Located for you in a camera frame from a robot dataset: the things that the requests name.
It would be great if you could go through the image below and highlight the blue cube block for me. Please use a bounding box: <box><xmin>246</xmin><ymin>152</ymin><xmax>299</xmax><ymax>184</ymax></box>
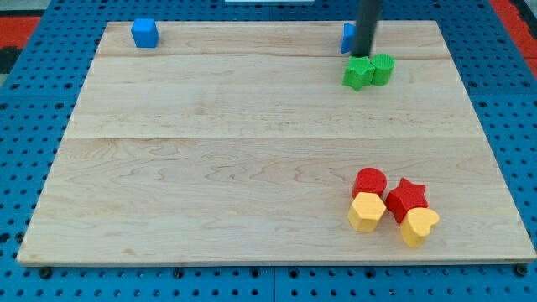
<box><xmin>131</xmin><ymin>18</ymin><xmax>159</xmax><ymax>48</ymax></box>

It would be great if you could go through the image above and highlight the green cylinder block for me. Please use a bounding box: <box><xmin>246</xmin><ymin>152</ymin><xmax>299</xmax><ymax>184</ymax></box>
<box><xmin>371</xmin><ymin>54</ymin><xmax>395</xmax><ymax>86</ymax></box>

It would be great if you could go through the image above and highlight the yellow hexagon block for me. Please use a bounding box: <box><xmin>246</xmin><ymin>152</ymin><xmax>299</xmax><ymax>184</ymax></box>
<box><xmin>347</xmin><ymin>192</ymin><xmax>386</xmax><ymax>232</ymax></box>

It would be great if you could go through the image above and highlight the red cylinder block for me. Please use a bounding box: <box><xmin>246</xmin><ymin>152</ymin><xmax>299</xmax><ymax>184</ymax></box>
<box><xmin>352</xmin><ymin>167</ymin><xmax>388</xmax><ymax>198</ymax></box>

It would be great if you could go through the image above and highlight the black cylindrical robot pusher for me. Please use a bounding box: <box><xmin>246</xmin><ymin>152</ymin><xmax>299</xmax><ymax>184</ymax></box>
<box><xmin>351</xmin><ymin>0</ymin><xmax>383</xmax><ymax>57</ymax></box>

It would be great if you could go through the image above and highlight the blue triangle block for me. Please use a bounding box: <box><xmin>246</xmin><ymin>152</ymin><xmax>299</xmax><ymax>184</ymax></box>
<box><xmin>340</xmin><ymin>23</ymin><xmax>356</xmax><ymax>54</ymax></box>

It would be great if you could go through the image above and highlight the red star block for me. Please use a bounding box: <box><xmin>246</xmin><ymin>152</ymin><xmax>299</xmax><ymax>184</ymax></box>
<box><xmin>385</xmin><ymin>178</ymin><xmax>429</xmax><ymax>223</ymax></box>

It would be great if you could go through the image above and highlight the yellow heart block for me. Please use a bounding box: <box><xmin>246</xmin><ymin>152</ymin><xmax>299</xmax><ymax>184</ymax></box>
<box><xmin>400</xmin><ymin>207</ymin><xmax>440</xmax><ymax>248</ymax></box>

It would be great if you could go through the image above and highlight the wooden board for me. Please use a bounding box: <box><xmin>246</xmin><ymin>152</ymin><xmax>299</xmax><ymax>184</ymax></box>
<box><xmin>18</xmin><ymin>21</ymin><xmax>536</xmax><ymax>267</ymax></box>

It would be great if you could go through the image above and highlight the green star block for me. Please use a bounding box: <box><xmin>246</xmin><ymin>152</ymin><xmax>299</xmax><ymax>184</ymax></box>
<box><xmin>342</xmin><ymin>56</ymin><xmax>375</xmax><ymax>91</ymax></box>

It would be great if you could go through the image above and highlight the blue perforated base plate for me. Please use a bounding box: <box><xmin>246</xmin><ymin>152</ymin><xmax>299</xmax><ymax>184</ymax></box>
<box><xmin>1</xmin><ymin>0</ymin><xmax>536</xmax><ymax>301</ymax></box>

